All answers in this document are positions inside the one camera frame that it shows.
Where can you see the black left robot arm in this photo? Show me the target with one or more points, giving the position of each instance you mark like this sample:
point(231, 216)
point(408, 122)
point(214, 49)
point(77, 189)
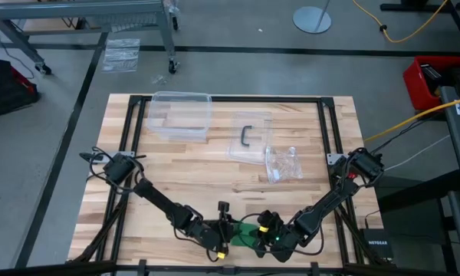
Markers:
point(161, 201)

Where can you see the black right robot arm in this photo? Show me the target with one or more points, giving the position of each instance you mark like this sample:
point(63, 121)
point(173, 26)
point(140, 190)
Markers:
point(322, 209)

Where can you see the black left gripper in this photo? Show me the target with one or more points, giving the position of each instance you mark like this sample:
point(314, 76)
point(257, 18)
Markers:
point(214, 234)

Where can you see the red plastic crate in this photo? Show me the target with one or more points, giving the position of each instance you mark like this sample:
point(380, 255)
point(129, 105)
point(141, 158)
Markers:
point(414, 84)

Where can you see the green bandage roll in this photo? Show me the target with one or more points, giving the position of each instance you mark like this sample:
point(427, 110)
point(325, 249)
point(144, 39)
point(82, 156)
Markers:
point(249, 230)

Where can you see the clear plastic zip bag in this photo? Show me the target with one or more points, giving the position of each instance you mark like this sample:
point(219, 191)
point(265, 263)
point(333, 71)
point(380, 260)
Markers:
point(283, 165)

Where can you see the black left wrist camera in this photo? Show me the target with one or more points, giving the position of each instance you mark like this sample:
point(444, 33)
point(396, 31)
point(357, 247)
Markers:
point(224, 207)

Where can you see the black and red crate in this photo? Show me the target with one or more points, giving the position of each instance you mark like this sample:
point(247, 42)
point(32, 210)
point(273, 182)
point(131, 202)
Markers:
point(7, 92)

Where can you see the black desk leg frame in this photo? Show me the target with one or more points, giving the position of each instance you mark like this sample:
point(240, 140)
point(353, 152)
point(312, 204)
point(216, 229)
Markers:
point(414, 6)

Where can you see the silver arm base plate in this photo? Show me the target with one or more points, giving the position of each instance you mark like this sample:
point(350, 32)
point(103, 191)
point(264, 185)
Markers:
point(334, 158)
point(126, 153)

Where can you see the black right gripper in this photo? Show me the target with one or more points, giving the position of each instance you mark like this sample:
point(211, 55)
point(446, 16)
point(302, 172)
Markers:
point(270, 235)

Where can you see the round grey stand base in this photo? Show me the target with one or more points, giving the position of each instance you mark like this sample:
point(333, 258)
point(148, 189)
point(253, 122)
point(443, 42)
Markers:
point(310, 21)

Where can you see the black Netgear network switch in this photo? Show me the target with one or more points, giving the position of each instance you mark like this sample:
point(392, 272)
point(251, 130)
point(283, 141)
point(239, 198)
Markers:
point(377, 243)

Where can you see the clear plastic storage box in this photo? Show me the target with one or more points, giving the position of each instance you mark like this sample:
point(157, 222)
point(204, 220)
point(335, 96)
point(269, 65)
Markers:
point(180, 115)

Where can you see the grey metal cart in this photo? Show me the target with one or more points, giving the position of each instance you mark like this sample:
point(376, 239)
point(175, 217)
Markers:
point(80, 7)

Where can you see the clear plastic sheet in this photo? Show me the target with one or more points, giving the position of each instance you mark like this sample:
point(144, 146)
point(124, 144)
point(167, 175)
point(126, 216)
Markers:
point(120, 55)

